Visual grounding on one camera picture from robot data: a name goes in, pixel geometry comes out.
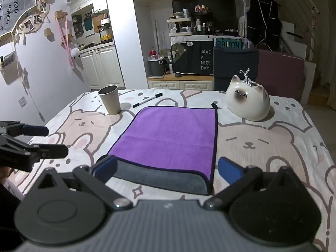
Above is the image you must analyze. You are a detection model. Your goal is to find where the metal cup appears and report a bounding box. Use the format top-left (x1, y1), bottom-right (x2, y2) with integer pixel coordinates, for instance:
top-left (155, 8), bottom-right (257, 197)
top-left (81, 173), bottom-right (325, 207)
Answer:
top-left (98, 85), bottom-right (122, 115)

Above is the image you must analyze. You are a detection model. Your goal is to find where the maroon sofa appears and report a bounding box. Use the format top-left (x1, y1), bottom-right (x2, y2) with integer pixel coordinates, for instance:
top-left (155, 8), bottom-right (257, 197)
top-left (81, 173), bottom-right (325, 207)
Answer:
top-left (256, 49), bottom-right (306, 102)

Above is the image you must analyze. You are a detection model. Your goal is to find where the white kitchen cabinet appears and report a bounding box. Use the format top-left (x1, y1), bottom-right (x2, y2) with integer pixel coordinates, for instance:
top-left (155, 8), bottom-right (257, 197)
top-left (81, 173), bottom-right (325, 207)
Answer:
top-left (79, 45), bottom-right (125, 90)

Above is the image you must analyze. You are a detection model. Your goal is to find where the cat-shaped ceramic jar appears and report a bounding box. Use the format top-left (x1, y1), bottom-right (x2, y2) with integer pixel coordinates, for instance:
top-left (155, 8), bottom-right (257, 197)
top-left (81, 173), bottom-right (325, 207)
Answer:
top-left (225, 68), bottom-right (271, 122)

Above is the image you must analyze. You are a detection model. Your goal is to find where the grey wall banner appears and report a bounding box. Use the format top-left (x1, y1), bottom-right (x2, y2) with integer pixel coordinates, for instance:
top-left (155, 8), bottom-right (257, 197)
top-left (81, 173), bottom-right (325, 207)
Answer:
top-left (0, 0), bottom-right (36, 36)

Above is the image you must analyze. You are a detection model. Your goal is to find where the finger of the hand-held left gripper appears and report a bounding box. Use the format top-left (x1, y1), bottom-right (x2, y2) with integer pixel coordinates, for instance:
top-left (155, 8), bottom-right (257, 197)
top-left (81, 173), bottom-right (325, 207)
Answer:
top-left (0, 136), bottom-right (69, 173)
top-left (0, 121), bottom-right (49, 137)

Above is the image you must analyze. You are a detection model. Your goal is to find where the dark blue chair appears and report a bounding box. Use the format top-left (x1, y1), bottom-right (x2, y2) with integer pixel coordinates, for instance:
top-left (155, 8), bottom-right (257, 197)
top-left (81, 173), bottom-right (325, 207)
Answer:
top-left (213, 46), bottom-right (260, 92)

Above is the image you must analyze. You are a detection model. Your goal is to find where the black hanging jacket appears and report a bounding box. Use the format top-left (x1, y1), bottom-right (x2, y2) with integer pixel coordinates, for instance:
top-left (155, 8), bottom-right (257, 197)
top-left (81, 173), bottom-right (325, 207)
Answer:
top-left (246, 0), bottom-right (283, 52)

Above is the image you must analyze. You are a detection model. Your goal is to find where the grey trash bin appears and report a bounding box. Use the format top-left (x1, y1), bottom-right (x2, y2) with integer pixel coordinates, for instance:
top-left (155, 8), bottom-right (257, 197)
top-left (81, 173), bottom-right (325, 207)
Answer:
top-left (148, 56), bottom-right (169, 77)

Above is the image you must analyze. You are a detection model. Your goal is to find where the green sign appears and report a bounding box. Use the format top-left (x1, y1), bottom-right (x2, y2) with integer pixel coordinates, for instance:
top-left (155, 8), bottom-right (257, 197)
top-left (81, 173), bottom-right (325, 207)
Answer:
top-left (215, 39), bottom-right (242, 50)

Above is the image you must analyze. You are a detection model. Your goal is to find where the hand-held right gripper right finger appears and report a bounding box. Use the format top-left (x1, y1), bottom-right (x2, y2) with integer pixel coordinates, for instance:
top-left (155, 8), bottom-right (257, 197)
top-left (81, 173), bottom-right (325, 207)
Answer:
top-left (203, 157), bottom-right (300, 210)

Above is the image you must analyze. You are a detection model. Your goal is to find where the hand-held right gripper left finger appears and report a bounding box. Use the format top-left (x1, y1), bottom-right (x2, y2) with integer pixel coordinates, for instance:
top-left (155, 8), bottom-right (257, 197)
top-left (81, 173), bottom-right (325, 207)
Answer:
top-left (37, 155), bottom-right (134, 211)

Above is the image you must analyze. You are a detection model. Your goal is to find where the white shelf rack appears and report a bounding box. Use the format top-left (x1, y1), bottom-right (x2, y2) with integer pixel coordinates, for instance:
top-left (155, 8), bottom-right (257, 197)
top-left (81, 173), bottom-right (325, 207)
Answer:
top-left (168, 17), bottom-right (196, 37)

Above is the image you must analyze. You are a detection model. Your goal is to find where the bear printed tablecloth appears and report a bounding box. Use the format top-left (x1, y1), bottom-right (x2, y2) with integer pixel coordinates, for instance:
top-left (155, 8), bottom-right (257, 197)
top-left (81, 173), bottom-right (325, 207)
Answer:
top-left (16, 89), bottom-right (336, 252)

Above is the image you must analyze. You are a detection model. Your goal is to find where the pink ribbon wall toy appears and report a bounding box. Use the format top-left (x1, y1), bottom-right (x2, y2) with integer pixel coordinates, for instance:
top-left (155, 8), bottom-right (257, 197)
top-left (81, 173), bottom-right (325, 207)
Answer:
top-left (55, 10), bottom-right (80, 70)

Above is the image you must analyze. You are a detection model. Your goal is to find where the purple towel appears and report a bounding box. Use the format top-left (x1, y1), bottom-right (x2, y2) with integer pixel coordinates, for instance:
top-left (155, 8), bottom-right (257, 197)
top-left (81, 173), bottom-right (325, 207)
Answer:
top-left (106, 104), bottom-right (219, 196)

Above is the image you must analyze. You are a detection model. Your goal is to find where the black printed cloth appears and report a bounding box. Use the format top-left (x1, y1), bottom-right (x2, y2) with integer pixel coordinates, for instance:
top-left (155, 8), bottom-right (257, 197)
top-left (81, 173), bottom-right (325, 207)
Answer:
top-left (171, 40), bottom-right (215, 75)

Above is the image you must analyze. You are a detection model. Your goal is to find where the black marker pen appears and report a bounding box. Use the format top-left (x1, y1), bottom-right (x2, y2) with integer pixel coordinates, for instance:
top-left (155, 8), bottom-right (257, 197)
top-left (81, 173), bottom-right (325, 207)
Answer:
top-left (132, 93), bottom-right (163, 108)

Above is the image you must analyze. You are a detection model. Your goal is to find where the low wooden cabinet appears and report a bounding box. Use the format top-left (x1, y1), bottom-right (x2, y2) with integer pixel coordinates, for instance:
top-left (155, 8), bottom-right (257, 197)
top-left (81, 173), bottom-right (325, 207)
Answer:
top-left (147, 73), bottom-right (215, 91)

